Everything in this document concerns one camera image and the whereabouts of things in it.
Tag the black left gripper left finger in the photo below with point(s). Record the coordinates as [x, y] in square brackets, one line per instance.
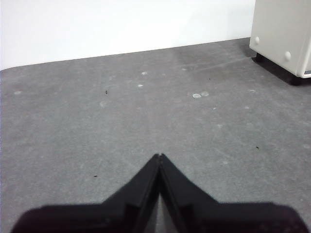
[109, 218]

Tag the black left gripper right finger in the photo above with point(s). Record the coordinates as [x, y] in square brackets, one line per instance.
[218, 218]

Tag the white toaster oven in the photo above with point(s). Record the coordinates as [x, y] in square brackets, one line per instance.
[279, 29]

